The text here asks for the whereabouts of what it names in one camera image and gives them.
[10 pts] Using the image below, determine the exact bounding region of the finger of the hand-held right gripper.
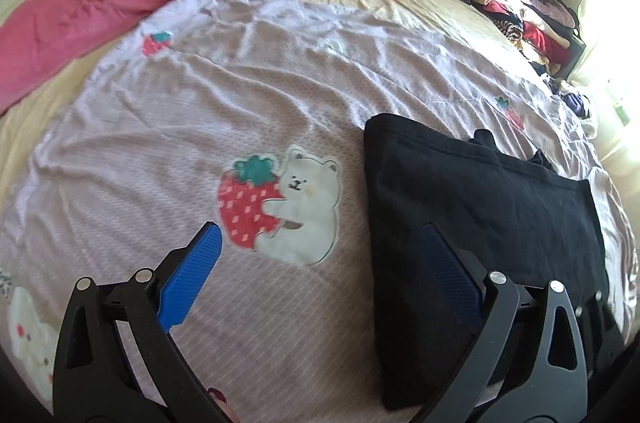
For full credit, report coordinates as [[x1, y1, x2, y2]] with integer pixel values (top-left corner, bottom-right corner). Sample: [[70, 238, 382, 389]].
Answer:
[[570, 288, 631, 384]]

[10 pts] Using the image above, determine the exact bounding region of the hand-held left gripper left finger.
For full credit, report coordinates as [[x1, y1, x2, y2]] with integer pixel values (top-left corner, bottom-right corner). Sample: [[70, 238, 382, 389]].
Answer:
[[51, 220, 236, 423]]

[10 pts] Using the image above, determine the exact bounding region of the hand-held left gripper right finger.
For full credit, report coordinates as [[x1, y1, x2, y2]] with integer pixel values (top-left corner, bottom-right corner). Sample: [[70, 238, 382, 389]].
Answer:
[[415, 223, 590, 423]]

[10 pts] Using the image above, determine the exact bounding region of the black sweater with orange cuffs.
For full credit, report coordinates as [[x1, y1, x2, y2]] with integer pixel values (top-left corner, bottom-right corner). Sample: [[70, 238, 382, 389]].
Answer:
[[363, 113, 608, 411]]

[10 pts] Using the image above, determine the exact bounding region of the lilac strawberry bear printed blanket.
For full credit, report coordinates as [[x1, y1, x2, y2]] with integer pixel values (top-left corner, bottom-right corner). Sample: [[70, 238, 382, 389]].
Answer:
[[0, 0, 640, 423]]

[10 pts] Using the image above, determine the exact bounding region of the purple crumpled garment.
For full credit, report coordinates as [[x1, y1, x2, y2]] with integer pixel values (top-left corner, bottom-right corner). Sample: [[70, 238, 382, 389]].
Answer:
[[550, 78, 598, 121]]

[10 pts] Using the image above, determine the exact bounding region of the dark storage box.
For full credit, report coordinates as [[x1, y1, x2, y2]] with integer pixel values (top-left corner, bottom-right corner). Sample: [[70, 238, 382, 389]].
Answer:
[[562, 38, 587, 81]]

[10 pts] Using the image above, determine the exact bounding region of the light window curtain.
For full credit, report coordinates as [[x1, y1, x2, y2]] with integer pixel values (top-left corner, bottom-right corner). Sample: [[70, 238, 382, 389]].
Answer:
[[570, 0, 640, 164]]

